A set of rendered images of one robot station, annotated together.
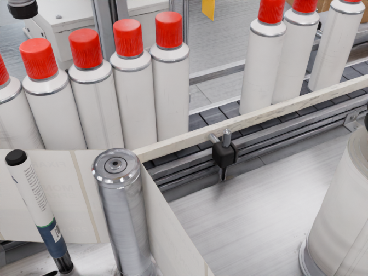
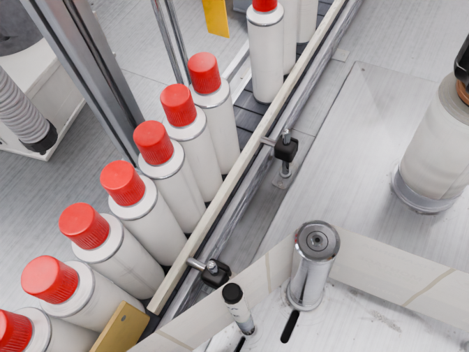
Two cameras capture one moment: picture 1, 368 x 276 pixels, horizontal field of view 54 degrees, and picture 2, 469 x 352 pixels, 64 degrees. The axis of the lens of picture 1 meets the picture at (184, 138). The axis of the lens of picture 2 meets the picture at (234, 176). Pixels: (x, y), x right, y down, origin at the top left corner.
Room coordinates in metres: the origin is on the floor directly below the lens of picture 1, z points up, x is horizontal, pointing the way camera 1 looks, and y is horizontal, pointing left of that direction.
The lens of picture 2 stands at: (0.13, 0.15, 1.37)
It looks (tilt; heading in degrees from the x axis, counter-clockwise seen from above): 59 degrees down; 334
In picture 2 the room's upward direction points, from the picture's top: 11 degrees counter-clockwise
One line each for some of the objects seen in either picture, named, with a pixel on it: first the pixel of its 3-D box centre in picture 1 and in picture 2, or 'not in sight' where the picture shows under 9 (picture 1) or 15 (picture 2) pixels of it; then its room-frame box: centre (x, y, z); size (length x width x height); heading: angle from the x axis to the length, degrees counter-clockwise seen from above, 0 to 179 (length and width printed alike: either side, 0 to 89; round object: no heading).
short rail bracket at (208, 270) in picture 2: not in sight; (207, 271); (0.29, 0.14, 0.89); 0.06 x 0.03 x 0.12; 26
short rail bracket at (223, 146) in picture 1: (224, 160); (286, 153); (0.37, -0.06, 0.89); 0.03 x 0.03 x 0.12; 26
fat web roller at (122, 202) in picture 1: (127, 229); (309, 272); (0.19, 0.05, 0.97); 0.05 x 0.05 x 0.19
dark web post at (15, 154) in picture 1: (45, 221); (241, 313); (0.20, 0.14, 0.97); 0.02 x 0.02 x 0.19
